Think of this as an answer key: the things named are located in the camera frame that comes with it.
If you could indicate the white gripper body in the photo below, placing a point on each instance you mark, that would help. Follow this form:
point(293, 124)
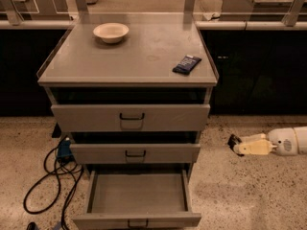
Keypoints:
point(282, 141)

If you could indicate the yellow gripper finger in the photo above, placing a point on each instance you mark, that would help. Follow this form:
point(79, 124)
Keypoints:
point(258, 147)
point(253, 138)

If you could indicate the black chocolate rxbar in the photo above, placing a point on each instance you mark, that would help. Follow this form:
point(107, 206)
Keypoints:
point(232, 142)

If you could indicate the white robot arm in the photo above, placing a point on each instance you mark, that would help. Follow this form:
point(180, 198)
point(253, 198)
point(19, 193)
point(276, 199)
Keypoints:
point(301, 134)

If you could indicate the blue rxbar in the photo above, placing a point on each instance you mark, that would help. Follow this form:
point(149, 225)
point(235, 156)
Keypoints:
point(186, 65)

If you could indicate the grey middle drawer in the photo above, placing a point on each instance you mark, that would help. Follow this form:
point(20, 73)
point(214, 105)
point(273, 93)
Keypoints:
point(135, 153)

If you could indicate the grey drawer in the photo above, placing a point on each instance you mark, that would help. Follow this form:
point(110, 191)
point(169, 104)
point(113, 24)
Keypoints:
point(140, 201)
point(130, 117)
point(135, 153)

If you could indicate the grey drawer cabinet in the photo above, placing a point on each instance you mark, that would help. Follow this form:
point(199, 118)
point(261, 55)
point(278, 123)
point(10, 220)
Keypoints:
point(137, 70)

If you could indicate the grey bottom drawer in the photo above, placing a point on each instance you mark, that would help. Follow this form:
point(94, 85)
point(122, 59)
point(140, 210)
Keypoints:
point(140, 201)

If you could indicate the grey top drawer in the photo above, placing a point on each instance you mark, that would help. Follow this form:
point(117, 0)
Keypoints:
point(130, 117)

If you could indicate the white ceramic bowl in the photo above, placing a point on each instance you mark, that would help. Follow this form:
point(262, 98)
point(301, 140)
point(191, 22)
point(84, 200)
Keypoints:
point(111, 32)

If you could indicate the blue power box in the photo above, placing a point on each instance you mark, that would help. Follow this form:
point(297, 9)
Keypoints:
point(64, 151)

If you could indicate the white horizontal rail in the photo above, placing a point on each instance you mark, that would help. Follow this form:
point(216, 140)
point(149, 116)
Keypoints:
point(202, 25)

